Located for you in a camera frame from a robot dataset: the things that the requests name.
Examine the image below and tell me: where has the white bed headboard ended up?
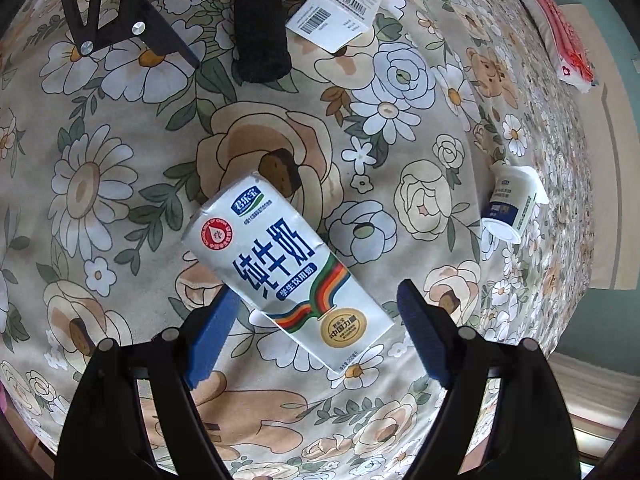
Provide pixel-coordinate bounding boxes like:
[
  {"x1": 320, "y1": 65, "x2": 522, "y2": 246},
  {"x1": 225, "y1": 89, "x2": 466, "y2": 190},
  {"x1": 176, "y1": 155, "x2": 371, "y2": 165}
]
[{"x1": 550, "y1": 2, "x2": 640, "y2": 291}]

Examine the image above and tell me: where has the white milk carton rainbow stripe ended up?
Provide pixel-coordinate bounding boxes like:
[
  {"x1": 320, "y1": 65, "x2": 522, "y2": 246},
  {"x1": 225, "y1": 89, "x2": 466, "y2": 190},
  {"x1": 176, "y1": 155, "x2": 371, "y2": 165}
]
[{"x1": 181, "y1": 171, "x2": 396, "y2": 375}]

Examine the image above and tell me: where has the white yogurt cup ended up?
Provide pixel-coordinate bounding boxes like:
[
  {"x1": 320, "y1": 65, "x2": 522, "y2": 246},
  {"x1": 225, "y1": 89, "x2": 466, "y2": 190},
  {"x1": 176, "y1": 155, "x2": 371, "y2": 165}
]
[{"x1": 481, "y1": 162, "x2": 549, "y2": 245}]

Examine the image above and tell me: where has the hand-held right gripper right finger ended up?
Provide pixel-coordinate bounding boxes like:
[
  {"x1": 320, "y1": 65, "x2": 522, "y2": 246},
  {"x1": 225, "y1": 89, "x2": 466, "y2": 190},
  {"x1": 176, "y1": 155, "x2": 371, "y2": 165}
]
[{"x1": 397, "y1": 280, "x2": 583, "y2": 480}]

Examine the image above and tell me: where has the white carton with barcode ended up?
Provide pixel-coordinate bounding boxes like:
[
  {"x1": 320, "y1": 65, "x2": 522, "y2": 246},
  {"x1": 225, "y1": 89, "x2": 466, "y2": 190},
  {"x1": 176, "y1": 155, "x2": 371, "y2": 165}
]
[{"x1": 286, "y1": 0, "x2": 388, "y2": 53}]

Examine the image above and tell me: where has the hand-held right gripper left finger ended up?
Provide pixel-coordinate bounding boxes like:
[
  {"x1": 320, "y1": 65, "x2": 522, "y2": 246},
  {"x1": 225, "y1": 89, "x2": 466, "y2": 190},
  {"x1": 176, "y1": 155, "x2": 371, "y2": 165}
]
[{"x1": 59, "y1": 287, "x2": 243, "y2": 480}]

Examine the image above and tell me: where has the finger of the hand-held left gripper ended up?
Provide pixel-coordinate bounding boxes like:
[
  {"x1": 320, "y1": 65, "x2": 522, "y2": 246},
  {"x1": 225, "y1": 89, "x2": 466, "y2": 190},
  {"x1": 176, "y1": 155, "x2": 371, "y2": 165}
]
[{"x1": 55, "y1": 0, "x2": 201, "y2": 68}]

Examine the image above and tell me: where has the black cylinder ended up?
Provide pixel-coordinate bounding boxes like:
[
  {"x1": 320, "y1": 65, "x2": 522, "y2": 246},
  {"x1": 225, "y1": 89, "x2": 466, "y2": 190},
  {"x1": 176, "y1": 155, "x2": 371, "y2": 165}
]
[{"x1": 232, "y1": 0, "x2": 292, "y2": 83}]

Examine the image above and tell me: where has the floral bed sheet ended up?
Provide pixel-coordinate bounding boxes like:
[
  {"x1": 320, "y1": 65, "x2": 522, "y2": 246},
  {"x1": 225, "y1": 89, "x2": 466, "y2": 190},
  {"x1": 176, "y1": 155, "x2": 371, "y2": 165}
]
[{"x1": 0, "y1": 0, "x2": 601, "y2": 480}]

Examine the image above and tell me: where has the white pillow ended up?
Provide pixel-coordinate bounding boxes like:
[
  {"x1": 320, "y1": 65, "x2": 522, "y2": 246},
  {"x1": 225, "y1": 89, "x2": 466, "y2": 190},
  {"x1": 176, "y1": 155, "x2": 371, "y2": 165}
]
[{"x1": 514, "y1": 0, "x2": 596, "y2": 93}]

